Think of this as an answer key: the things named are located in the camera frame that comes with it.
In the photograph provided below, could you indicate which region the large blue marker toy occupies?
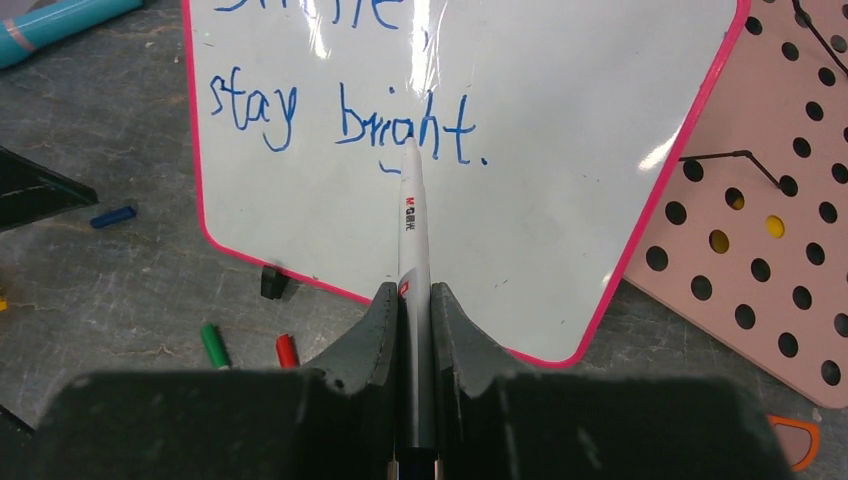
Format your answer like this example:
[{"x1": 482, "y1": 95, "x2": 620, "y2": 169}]
[{"x1": 1, "y1": 0, "x2": 144, "y2": 69}]

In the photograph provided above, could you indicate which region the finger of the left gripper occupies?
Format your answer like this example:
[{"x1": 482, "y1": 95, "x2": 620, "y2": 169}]
[{"x1": 1, "y1": 147, "x2": 99, "y2": 232}]

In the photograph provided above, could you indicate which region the green marker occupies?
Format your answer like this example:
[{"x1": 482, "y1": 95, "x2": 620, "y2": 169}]
[{"x1": 200, "y1": 323, "x2": 231, "y2": 370}]

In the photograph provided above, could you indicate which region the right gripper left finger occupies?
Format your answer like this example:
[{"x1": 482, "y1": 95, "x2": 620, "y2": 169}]
[{"x1": 29, "y1": 282, "x2": 399, "y2": 479}]

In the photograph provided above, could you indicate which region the pink perforated board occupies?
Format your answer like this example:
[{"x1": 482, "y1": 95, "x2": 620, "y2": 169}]
[{"x1": 625, "y1": 1, "x2": 847, "y2": 409}]

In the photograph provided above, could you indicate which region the blue marker cap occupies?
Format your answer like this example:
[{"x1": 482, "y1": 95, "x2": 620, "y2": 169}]
[{"x1": 89, "y1": 206, "x2": 138, "y2": 229}]

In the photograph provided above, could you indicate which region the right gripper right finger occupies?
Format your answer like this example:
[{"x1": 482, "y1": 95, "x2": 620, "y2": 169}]
[{"x1": 430, "y1": 283, "x2": 792, "y2": 479}]

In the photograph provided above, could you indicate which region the orange cap right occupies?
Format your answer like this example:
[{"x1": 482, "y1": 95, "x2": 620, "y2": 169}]
[{"x1": 767, "y1": 415, "x2": 820, "y2": 472}]

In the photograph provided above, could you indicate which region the red marker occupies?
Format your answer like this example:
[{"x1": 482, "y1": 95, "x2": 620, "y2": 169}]
[{"x1": 275, "y1": 334, "x2": 299, "y2": 369}]

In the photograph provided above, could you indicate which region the whiteboard metal stand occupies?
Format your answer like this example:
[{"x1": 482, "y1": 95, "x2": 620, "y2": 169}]
[{"x1": 260, "y1": 265, "x2": 290, "y2": 300}]

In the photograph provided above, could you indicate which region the pink framed whiteboard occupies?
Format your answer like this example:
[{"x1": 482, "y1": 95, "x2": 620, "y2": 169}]
[{"x1": 182, "y1": 1, "x2": 751, "y2": 367}]

